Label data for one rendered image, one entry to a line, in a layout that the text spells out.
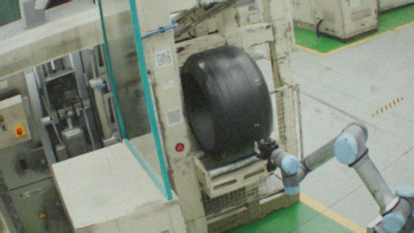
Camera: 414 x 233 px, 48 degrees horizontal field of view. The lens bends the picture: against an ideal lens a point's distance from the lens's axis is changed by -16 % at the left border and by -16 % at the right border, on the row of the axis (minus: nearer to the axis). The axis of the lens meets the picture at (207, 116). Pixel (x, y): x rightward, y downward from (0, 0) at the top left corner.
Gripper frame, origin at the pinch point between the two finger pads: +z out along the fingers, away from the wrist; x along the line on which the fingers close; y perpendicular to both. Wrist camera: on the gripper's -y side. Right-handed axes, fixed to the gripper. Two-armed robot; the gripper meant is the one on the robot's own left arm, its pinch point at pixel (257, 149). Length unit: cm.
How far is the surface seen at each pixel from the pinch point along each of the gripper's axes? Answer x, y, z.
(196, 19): -1, 60, 49
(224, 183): 15.0, -17.6, 13.1
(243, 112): 5.9, 21.7, -5.3
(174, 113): 32.1, 24.7, 13.2
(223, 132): 16.0, 14.4, -2.1
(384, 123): -201, -85, 135
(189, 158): 28.7, -0.4, 16.3
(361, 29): -359, -45, 355
